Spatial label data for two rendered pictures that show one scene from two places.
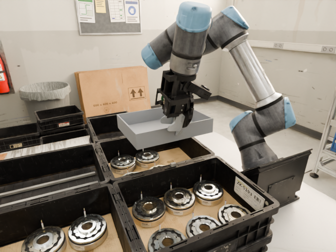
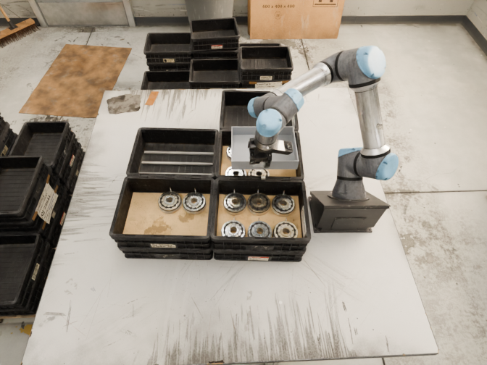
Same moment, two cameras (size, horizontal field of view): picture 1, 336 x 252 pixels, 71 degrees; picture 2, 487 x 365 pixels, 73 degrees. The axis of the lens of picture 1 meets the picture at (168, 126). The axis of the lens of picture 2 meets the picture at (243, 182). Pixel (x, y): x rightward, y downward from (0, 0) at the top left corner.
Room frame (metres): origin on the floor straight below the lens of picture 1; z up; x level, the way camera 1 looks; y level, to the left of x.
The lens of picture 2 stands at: (-0.13, -0.30, 2.12)
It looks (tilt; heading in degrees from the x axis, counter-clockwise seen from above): 55 degrees down; 25
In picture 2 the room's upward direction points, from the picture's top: 2 degrees clockwise
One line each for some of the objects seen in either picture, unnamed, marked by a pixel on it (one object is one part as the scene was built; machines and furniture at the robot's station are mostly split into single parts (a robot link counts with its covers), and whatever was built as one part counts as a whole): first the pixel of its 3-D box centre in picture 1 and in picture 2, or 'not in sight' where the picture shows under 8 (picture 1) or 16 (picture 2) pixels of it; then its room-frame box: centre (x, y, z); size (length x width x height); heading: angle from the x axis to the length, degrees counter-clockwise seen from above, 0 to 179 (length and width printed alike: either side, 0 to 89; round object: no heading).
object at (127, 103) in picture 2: not in sight; (123, 103); (1.00, 1.06, 0.71); 0.22 x 0.19 x 0.01; 118
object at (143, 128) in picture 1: (163, 123); (263, 147); (0.75, 0.02, 1.07); 0.27 x 0.20 x 0.05; 117
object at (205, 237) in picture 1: (191, 195); (260, 208); (0.56, -0.07, 0.92); 0.40 x 0.30 x 0.02; 115
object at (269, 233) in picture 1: (190, 209); (259, 214); (0.56, -0.07, 0.87); 0.40 x 0.30 x 0.11; 115
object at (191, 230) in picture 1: (204, 229); (259, 231); (0.49, -0.10, 0.86); 0.10 x 0.10 x 0.01
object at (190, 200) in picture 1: (179, 197); (259, 202); (0.62, -0.04, 0.86); 0.10 x 0.10 x 0.01
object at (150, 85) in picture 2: not in sight; (169, 93); (1.63, 1.22, 0.26); 0.40 x 0.30 x 0.23; 118
